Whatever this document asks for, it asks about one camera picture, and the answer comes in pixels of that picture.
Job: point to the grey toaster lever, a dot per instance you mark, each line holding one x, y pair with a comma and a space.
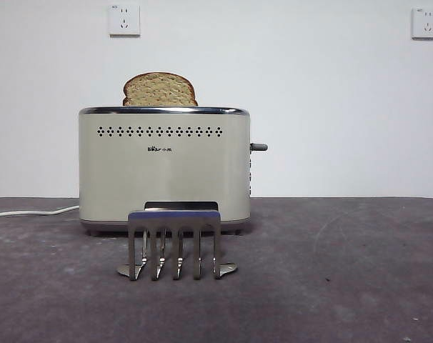
259, 146

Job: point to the brown bread slice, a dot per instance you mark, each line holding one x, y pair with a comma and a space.
159, 91

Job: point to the cream and chrome toaster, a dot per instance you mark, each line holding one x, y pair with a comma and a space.
166, 171

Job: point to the steel toast rack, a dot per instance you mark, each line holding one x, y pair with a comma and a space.
173, 215

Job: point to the white wall socket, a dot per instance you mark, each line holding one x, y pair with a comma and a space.
124, 20
426, 23

